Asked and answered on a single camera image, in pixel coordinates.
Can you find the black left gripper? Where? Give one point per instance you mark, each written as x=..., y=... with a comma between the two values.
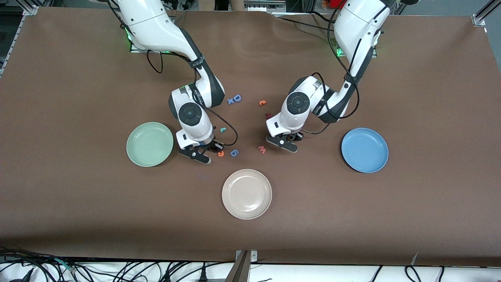
x=294, y=136

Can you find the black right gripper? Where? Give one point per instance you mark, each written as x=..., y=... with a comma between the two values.
x=211, y=146

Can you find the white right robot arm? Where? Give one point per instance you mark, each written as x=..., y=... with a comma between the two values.
x=156, y=27

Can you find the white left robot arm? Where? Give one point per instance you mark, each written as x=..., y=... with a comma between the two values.
x=360, y=23

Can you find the blue foam letter g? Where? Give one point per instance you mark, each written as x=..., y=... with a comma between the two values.
x=234, y=152

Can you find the pink foam letter m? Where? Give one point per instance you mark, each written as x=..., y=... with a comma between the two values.
x=262, y=149

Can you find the blue foam letter D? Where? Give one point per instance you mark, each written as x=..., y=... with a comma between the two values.
x=237, y=98

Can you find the beige plate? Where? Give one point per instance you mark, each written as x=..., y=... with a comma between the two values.
x=247, y=194

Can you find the blue plate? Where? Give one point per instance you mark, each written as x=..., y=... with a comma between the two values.
x=364, y=150

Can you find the light green plate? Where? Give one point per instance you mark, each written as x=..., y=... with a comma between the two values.
x=150, y=144

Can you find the brown table cover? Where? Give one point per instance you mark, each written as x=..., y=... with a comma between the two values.
x=313, y=219

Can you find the grey support beam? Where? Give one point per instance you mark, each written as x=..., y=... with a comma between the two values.
x=239, y=270

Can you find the grey equipment rack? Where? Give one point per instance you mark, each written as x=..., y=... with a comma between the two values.
x=262, y=4

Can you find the red background box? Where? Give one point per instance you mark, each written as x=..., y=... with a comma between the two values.
x=336, y=3

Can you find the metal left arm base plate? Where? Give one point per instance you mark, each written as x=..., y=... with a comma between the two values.
x=372, y=55

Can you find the silver table edge bracket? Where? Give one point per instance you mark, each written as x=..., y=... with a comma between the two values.
x=253, y=256

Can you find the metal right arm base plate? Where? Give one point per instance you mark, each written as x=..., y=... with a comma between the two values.
x=135, y=49

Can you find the aluminium frame profile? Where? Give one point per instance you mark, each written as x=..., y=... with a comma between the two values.
x=29, y=9
x=483, y=15

